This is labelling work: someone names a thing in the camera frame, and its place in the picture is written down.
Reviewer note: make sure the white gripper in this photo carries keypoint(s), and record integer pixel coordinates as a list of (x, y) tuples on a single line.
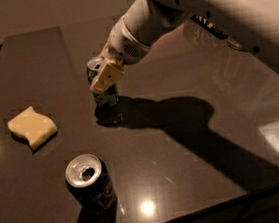
[(122, 44)]

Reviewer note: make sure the green soda can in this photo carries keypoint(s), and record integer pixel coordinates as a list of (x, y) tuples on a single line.
[(108, 98)]

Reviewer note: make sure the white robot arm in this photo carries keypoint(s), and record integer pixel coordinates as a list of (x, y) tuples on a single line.
[(254, 24)]

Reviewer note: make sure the blue pepsi can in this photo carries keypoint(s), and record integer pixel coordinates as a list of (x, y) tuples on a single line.
[(88, 181)]

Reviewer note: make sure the yellow sponge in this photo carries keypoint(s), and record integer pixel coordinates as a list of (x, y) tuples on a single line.
[(34, 127)]

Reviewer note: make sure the black wire napkin basket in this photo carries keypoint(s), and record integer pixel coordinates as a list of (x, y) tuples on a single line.
[(210, 27)]

